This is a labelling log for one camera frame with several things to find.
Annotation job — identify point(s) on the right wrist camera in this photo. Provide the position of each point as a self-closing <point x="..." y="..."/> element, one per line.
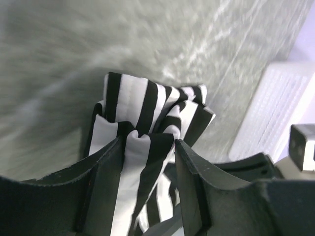
<point x="300" y="162"/>

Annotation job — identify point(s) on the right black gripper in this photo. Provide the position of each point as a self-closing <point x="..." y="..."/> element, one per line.
<point x="258" y="166"/>

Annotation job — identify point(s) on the black white striped tank top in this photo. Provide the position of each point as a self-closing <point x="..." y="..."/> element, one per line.
<point x="150" y="117"/>

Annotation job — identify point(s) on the white plastic mesh basket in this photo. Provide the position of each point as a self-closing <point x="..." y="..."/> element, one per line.
<point x="281" y="98"/>

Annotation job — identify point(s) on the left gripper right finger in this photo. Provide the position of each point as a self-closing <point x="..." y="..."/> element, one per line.
<point x="216" y="203"/>

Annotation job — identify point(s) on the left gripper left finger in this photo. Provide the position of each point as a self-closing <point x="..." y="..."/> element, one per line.
<point x="76" y="201"/>

